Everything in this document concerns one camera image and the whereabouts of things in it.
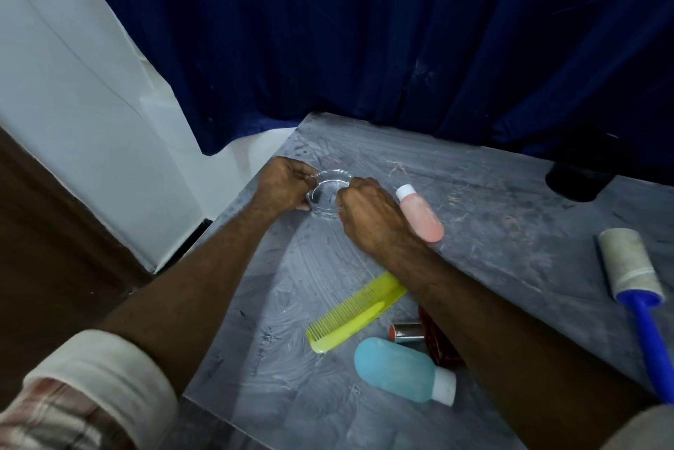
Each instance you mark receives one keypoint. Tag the plaid shirt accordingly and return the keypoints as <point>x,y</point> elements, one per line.
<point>95,392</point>

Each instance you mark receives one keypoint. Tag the person's right hand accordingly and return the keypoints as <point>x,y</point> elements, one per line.
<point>374,218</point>

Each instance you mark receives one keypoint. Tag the person's left hand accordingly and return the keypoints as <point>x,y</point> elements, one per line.
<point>284,184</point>

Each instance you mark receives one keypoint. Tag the dark blue curtain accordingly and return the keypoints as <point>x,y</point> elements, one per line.
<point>368,33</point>

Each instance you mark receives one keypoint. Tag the person's left forearm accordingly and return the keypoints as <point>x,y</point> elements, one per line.
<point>195,297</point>

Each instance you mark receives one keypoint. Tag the clear glass ashtray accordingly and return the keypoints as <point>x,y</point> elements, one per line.
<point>325,197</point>

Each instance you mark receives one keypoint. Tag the black mesh cup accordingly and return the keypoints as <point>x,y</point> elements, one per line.
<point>579,186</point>

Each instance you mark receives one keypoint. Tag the red perfume bottle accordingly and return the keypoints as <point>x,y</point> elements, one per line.
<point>442,344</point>

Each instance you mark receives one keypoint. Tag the white lint roll refill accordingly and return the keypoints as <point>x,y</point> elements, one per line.
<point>629,262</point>

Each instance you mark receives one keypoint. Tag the brown wooden panel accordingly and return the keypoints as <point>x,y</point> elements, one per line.
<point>52,255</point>

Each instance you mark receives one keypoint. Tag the pink bottle white cap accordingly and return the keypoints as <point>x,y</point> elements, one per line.
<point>424,218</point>

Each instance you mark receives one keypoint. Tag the person's right forearm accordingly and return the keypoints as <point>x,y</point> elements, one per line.
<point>516,355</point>

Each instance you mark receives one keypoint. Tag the yellow-green comb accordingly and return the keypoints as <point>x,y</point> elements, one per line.
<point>358,313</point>

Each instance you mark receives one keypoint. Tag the light blue bottle white cap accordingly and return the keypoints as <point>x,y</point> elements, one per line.
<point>395,368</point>

